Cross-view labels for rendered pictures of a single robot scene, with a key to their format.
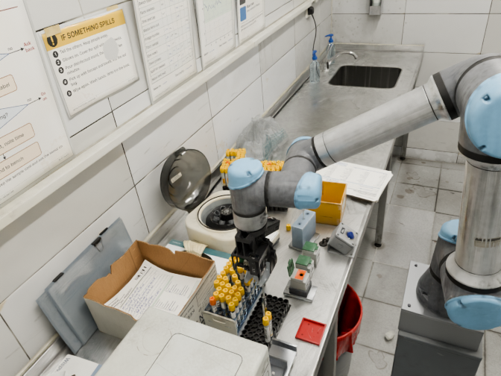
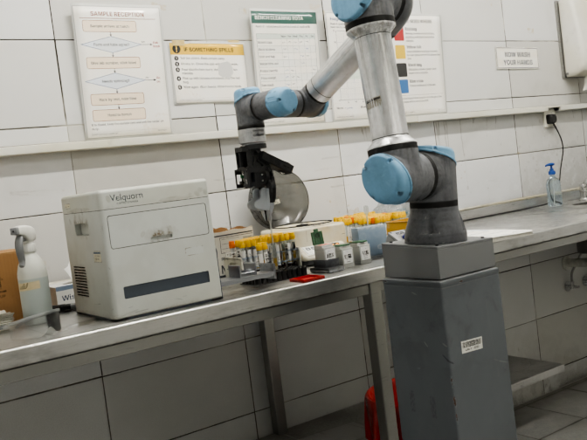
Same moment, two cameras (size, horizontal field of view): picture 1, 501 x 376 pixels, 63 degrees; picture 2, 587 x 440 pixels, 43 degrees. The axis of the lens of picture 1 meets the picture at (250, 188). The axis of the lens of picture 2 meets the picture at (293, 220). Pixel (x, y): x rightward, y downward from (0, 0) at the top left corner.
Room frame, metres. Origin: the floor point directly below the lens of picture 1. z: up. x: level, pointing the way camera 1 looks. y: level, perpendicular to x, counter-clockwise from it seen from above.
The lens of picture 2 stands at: (-1.07, -1.03, 1.14)
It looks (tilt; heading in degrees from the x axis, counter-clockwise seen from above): 3 degrees down; 28
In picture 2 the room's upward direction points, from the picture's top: 7 degrees counter-clockwise
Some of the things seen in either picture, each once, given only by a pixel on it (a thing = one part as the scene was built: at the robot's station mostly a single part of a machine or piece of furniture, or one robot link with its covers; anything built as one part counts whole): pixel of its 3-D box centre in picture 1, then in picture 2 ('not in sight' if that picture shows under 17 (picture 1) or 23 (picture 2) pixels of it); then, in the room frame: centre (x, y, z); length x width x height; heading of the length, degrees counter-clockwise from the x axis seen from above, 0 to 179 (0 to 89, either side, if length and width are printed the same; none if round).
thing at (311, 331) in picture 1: (311, 330); (307, 278); (0.70, -0.12, 0.88); 0.07 x 0.07 x 0.01; 62
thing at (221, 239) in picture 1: (232, 226); (307, 242); (1.11, 0.08, 0.94); 0.30 x 0.24 x 0.12; 53
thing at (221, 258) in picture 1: (197, 259); not in sight; (0.97, 0.20, 0.92); 0.24 x 0.12 x 0.10; 62
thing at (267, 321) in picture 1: (263, 311); (272, 259); (0.74, 0.00, 0.93); 0.17 x 0.09 x 0.11; 152
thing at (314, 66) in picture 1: (314, 66); (552, 184); (2.56, -0.49, 0.97); 0.08 x 0.07 x 0.20; 155
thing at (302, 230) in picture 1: (303, 230); (369, 242); (1.06, -0.16, 0.92); 0.10 x 0.07 x 0.10; 144
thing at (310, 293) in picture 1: (300, 288); (326, 264); (0.84, -0.11, 0.89); 0.09 x 0.05 x 0.04; 62
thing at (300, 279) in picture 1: (300, 281); (325, 255); (0.84, -0.11, 0.92); 0.05 x 0.04 x 0.06; 62
